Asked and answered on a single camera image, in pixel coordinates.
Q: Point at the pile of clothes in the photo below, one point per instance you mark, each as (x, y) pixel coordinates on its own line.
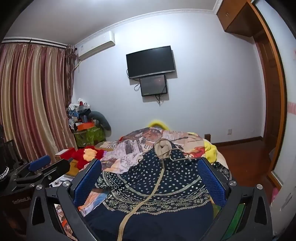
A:
(78, 113)

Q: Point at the wooden overhead cabinet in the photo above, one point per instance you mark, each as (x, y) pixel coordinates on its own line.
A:
(238, 16)

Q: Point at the navy patterned hooded garment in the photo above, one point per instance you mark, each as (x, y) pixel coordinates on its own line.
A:
(161, 185)

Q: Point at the large black wall television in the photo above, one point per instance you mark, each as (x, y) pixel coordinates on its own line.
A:
(150, 61)

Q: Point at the wooden bed post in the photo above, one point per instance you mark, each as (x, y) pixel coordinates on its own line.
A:
(207, 137)

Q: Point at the small black wall monitor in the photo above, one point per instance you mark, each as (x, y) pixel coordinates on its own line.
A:
(153, 85)

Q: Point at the yellow blanket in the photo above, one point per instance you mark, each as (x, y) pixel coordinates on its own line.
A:
(209, 150)

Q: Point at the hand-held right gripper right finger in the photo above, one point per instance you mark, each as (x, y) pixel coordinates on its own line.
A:
(211, 183)

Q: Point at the wooden nightstand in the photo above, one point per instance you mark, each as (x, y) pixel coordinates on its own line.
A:
(72, 166)

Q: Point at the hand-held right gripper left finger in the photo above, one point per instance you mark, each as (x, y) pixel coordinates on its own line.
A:
(86, 183)

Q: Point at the printed blanket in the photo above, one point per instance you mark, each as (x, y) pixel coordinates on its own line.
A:
(129, 148)

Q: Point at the red plush toy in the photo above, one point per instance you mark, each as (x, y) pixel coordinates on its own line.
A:
(81, 156)

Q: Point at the green covered chair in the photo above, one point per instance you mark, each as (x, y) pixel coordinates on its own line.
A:
(89, 138)

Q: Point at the curtain rail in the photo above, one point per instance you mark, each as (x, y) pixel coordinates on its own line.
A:
(34, 42)

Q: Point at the brown wooden door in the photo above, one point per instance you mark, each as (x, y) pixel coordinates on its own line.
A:
(275, 92)

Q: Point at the white air conditioner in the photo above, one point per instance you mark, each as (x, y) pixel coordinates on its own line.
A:
(97, 45)

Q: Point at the orange box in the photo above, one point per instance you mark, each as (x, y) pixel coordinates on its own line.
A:
(86, 126)

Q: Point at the striped red beige curtain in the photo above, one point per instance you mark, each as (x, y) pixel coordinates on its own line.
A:
(34, 92)

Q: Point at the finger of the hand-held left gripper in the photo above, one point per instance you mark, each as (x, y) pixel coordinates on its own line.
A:
(59, 166)
(39, 162)

